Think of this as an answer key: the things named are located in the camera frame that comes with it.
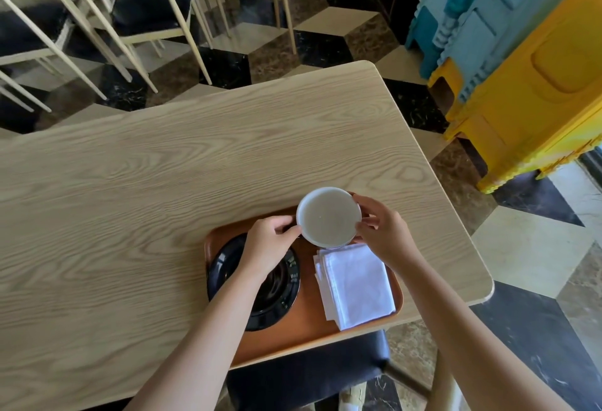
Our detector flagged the person's right hand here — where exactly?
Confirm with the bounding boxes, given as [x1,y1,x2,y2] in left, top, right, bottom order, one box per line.
[351,194,415,271]

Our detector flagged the person's left hand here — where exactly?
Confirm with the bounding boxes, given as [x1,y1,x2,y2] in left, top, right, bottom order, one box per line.
[236,214,303,281]

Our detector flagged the white ceramic bowl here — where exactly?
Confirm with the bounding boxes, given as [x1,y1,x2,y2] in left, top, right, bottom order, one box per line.
[296,186,363,249]

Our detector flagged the person's right forearm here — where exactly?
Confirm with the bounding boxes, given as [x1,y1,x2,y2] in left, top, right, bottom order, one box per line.
[396,256,573,411]

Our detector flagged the person's left forearm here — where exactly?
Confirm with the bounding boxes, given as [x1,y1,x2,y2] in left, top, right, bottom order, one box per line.
[123,269,265,411]

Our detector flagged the folded white napkins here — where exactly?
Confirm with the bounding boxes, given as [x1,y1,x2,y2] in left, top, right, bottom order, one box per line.
[313,242,397,332]

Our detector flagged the black round plate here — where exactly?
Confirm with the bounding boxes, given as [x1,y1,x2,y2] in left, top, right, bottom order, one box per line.
[206,232,302,332]

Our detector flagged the brown serving tray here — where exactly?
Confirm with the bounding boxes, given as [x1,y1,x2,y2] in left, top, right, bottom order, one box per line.
[204,206,404,369]

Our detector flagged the black cushioned chair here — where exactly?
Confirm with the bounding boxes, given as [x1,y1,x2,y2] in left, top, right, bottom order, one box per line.
[225,329,459,411]

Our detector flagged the yellow plastic stools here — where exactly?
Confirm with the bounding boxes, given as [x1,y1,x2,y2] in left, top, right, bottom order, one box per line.
[427,0,602,195]

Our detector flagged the blue plastic stools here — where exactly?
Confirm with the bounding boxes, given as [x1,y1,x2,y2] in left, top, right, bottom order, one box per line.
[405,0,602,104]

